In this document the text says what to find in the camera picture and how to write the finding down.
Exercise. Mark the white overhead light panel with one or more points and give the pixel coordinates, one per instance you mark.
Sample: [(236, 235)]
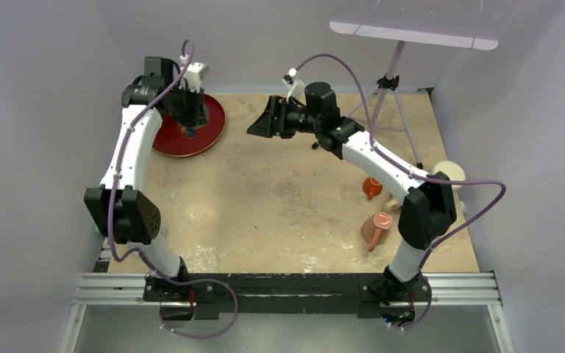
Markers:
[(460, 24)]

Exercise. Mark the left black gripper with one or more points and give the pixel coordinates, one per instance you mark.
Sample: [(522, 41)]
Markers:
[(196, 117)]

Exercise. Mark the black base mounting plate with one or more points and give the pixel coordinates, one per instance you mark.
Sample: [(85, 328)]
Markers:
[(365, 295)]

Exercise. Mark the cream upside down mug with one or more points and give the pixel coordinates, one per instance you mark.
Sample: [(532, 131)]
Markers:
[(453, 170)]

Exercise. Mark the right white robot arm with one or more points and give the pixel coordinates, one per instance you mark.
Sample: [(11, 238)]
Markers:
[(426, 201)]

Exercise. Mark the small orange mug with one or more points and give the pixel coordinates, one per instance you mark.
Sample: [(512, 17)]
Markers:
[(371, 187)]

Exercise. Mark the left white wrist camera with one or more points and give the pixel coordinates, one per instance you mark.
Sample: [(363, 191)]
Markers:
[(192, 78)]

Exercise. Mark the round red lacquer tray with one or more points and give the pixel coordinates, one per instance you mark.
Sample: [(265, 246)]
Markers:
[(172, 139)]

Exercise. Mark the aluminium frame rail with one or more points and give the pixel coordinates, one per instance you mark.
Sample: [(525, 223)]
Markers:
[(446, 289)]

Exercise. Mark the pink salmon mug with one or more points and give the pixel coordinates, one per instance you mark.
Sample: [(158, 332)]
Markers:
[(375, 229)]

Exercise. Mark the beige mug sideways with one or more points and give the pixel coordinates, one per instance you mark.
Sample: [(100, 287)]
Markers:
[(392, 206)]

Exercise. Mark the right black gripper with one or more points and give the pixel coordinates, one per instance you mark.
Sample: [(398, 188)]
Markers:
[(265, 126)]

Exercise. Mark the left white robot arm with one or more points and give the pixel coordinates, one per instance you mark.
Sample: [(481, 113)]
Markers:
[(119, 207)]

